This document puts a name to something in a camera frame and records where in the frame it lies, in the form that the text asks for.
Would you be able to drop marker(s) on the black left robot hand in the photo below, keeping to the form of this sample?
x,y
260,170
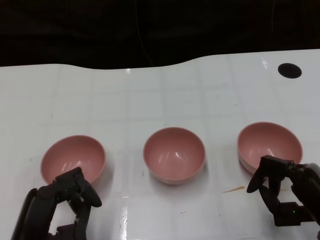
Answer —
x,y
42,200

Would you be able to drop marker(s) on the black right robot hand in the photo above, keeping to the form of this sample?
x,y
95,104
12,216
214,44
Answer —
x,y
272,167

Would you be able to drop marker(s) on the pink plastic bowl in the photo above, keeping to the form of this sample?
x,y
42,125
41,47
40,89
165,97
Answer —
x,y
175,155
267,140
72,155

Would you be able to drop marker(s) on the small orange wooden splinter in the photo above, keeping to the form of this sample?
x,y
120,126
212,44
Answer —
x,y
235,189

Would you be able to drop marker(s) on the black round table grommet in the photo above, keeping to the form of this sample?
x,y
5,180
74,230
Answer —
x,y
289,70

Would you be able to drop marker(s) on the black backdrop curtain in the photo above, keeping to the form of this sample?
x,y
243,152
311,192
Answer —
x,y
75,30

